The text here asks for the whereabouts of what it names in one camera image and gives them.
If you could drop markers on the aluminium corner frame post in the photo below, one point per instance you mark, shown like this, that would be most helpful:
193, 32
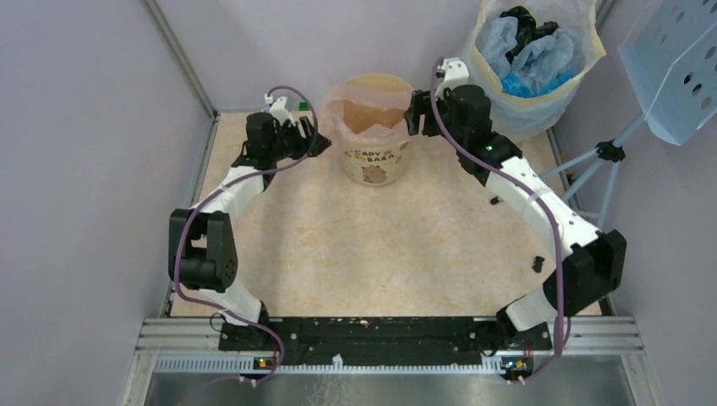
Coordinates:
179, 56

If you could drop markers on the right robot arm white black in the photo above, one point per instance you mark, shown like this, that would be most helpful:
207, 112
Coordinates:
589, 261

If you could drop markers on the small black clip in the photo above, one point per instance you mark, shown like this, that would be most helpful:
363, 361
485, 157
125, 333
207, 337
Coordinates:
538, 263

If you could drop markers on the large translucent bag of bags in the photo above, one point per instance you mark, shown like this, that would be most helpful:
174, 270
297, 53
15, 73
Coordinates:
530, 58

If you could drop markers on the blue plastic bag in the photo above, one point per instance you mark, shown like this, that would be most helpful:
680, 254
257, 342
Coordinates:
515, 85

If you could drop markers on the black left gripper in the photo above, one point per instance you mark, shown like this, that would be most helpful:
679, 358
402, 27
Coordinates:
314, 145

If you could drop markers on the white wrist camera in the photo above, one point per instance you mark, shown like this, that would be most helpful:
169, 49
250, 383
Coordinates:
450, 73
277, 108

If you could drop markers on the light blue tripod stand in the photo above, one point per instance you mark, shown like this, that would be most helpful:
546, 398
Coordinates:
609, 153

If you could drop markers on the cream capybara trash bin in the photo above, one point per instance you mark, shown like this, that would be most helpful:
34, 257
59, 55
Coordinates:
377, 162

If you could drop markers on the perforated light blue panel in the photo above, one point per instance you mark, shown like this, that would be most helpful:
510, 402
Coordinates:
669, 56

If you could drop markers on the pink plastic trash bag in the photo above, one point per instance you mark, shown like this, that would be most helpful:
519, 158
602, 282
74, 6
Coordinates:
368, 106

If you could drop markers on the white toothed cable rail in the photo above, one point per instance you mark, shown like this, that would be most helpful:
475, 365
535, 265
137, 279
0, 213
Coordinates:
248, 365

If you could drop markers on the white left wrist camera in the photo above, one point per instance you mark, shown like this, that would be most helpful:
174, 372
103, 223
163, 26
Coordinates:
277, 108

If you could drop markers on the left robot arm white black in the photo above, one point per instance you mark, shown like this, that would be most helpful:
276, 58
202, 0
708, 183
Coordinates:
202, 254

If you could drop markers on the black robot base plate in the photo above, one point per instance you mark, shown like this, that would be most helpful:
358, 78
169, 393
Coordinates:
383, 341

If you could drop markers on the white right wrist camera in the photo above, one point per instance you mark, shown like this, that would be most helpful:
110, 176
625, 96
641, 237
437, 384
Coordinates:
450, 73

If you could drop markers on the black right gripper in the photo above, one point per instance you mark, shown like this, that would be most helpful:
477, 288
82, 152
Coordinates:
420, 104

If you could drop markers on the black plastic bag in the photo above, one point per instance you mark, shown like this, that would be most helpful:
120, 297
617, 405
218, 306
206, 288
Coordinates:
527, 29

